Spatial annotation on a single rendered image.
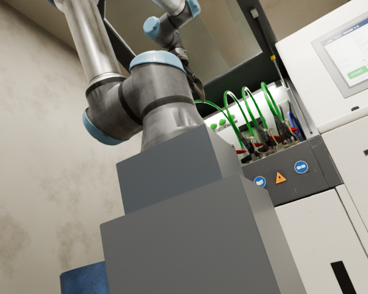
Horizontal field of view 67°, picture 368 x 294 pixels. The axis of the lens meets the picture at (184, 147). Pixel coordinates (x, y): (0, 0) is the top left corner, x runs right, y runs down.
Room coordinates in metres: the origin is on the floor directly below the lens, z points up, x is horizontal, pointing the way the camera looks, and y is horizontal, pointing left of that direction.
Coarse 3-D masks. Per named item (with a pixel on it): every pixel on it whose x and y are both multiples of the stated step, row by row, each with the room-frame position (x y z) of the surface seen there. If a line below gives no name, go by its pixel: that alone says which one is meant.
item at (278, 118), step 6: (264, 84) 1.06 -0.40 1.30; (264, 90) 0.98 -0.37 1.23; (264, 96) 0.98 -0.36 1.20; (270, 96) 1.15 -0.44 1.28; (270, 102) 0.97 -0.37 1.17; (270, 108) 0.98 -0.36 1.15; (276, 108) 1.17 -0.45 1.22; (276, 114) 1.00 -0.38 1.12; (276, 120) 1.02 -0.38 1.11; (282, 120) 1.17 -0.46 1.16; (282, 126) 1.04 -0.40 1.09; (282, 132) 1.07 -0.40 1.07
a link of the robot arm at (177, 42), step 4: (176, 32) 0.90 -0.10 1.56; (176, 36) 0.89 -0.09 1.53; (180, 36) 0.92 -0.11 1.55; (176, 40) 0.90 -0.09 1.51; (180, 40) 0.91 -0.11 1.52; (172, 44) 0.90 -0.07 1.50; (176, 44) 0.90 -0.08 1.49; (180, 44) 0.91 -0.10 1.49; (164, 48) 0.92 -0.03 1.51; (168, 48) 0.91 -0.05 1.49; (172, 48) 0.90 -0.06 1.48; (184, 48) 0.92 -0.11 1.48
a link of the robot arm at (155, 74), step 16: (144, 64) 0.46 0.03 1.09; (160, 64) 0.46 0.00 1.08; (176, 64) 0.48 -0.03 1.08; (128, 80) 0.49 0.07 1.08; (144, 80) 0.46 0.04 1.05; (160, 80) 0.46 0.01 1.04; (176, 80) 0.47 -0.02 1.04; (128, 96) 0.49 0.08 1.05; (144, 96) 0.47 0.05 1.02; (160, 96) 0.46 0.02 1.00; (192, 96) 0.50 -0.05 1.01; (128, 112) 0.51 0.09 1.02
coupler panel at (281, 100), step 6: (282, 96) 1.34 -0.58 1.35; (288, 96) 1.33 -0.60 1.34; (276, 102) 1.36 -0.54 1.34; (282, 102) 1.34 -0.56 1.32; (282, 108) 1.35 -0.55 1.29; (288, 108) 1.34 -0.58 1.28; (270, 114) 1.38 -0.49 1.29; (294, 114) 1.33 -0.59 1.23; (288, 120) 1.35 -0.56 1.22; (300, 126) 1.33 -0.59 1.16; (276, 132) 1.38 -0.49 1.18; (300, 138) 1.34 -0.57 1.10; (306, 138) 1.33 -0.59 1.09
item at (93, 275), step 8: (96, 264) 2.30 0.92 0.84; (104, 264) 2.33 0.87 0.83; (64, 272) 2.34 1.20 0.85; (72, 272) 2.28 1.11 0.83; (80, 272) 2.28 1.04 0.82; (88, 272) 2.28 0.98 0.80; (96, 272) 2.30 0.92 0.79; (104, 272) 2.33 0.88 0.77; (64, 280) 2.33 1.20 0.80; (72, 280) 2.29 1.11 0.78; (80, 280) 2.28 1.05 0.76; (88, 280) 2.28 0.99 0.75; (96, 280) 2.30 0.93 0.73; (104, 280) 2.32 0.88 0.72; (64, 288) 2.33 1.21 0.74; (72, 288) 2.29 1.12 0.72; (80, 288) 2.28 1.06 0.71; (88, 288) 2.28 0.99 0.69; (96, 288) 2.29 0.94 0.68; (104, 288) 2.32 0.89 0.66
